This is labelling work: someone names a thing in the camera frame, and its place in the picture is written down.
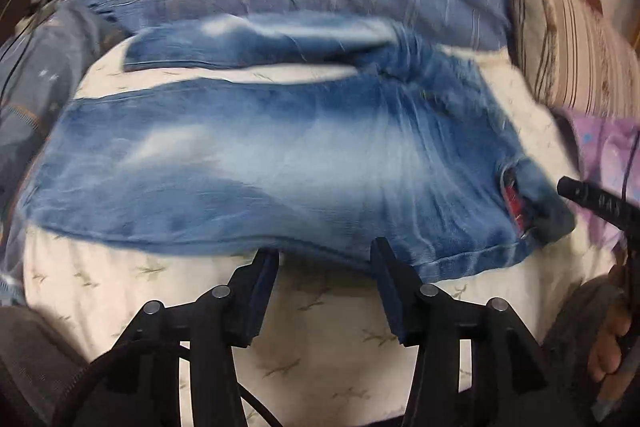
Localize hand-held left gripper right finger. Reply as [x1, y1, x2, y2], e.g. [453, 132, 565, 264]
[371, 237, 581, 427]

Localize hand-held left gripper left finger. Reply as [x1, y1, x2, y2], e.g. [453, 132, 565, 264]
[90, 248, 281, 427]

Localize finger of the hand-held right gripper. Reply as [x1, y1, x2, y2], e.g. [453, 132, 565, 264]
[556, 176, 640, 235]

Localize blue denim pants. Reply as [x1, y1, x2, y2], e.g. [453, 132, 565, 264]
[22, 14, 578, 283]

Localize person's right hand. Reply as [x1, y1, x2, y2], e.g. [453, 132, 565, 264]
[587, 266, 633, 384]

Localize purple printed cloth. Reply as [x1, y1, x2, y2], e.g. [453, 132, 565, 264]
[565, 109, 640, 258]

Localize white leaf-print bedsheet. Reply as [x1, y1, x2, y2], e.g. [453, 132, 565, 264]
[22, 39, 601, 423]

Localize person's right leg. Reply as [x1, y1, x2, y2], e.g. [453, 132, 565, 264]
[542, 277, 626, 427]

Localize person's leg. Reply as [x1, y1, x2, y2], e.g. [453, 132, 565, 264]
[542, 277, 626, 427]
[0, 302, 103, 427]

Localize beige striped pillow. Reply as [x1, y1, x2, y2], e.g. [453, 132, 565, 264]
[505, 0, 640, 120]

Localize person's left leg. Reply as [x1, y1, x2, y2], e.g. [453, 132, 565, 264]
[0, 302, 103, 427]

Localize grey-blue patterned pillow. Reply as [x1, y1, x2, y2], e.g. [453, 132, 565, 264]
[0, 2, 126, 288]

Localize thin black cable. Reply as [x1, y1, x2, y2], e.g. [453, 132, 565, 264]
[52, 339, 281, 427]

